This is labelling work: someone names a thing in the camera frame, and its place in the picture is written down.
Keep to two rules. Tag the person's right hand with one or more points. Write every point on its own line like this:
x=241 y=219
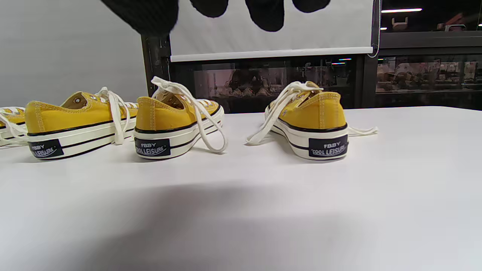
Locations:
x=150 y=15

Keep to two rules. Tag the black window post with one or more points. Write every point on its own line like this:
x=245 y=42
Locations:
x=154 y=64
x=367 y=82

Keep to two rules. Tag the long ceiling light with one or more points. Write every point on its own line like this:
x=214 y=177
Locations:
x=401 y=10

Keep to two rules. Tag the yellow canvas shoe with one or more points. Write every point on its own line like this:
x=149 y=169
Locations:
x=15 y=117
x=67 y=116
x=316 y=113
x=162 y=116

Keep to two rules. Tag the white roller blind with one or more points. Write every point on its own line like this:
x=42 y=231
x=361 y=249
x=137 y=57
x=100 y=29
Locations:
x=56 y=49
x=301 y=37

